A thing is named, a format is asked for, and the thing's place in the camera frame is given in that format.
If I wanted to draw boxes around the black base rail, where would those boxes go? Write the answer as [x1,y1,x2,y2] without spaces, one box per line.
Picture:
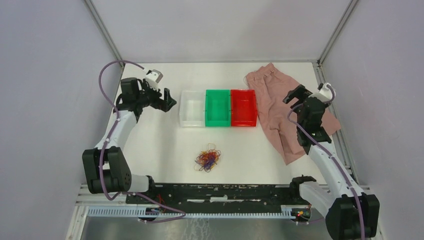
[146,183,309,214]

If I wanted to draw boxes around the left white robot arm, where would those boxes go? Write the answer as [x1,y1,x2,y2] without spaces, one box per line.
[82,77,177,204]

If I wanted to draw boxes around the pink cloth shorts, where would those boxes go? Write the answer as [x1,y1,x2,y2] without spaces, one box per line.
[244,62,342,166]

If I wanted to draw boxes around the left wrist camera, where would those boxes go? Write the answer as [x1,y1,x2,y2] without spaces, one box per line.
[145,69,164,84]

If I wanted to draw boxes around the green plastic bin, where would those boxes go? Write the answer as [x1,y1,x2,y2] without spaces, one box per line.
[205,89,231,127]

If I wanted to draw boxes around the red plastic bin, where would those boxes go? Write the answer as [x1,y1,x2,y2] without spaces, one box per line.
[230,89,258,127]

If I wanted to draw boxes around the clear plastic bin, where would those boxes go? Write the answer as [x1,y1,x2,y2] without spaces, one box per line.
[179,90,206,128]

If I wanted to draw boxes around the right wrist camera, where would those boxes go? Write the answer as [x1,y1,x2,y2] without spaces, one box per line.
[317,83,336,104]

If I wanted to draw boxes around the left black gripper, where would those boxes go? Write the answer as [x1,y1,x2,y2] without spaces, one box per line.
[136,79,177,113]

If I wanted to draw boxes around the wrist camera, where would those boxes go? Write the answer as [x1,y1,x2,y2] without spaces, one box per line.
[317,83,336,104]
[145,69,164,84]

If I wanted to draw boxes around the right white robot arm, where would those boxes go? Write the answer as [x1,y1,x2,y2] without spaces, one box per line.
[283,83,380,240]

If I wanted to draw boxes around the coloured cable pile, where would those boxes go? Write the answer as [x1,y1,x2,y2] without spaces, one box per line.
[194,143,222,173]

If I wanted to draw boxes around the white slotted cable duct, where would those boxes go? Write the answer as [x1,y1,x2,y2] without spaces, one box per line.
[86,205,312,220]

